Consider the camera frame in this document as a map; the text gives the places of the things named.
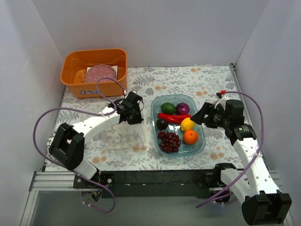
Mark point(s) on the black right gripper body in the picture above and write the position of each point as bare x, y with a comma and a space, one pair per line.
209, 115

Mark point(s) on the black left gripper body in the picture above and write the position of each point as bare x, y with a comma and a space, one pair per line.
132, 112

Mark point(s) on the clear zip top bag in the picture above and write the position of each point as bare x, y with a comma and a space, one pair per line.
124, 136

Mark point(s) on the dark red grape bunch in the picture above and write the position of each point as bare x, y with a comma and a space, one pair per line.
169, 142

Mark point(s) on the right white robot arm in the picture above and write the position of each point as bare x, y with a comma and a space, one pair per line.
261, 200

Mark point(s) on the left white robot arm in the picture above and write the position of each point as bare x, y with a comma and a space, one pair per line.
67, 145

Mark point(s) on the purple red onion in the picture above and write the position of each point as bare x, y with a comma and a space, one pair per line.
182, 108

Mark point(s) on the dark purple plum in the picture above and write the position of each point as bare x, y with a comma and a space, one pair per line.
161, 124

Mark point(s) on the yellow lemon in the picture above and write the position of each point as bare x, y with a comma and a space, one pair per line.
187, 124

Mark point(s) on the upper red chili pepper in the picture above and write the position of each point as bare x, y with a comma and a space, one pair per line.
182, 117

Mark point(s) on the red chili pepper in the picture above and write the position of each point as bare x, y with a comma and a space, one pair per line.
170, 118
182, 117

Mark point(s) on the floral tablecloth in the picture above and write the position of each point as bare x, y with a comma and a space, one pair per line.
201, 83

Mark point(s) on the orange fruit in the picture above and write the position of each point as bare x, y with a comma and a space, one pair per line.
190, 137

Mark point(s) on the green lime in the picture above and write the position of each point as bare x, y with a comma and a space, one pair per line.
168, 108

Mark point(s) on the lower red chili pepper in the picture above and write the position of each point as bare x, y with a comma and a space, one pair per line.
170, 118

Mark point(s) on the clear blue plastic tray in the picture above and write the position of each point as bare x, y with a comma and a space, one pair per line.
184, 149

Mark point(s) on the pink dotted plate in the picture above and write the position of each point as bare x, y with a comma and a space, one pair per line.
98, 72

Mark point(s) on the orange plastic basket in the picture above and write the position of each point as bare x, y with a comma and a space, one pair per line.
84, 72

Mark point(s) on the blue patterned plate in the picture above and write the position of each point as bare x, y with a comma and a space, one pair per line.
49, 142

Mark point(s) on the aluminium frame rail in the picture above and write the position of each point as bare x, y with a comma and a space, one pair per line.
45, 181

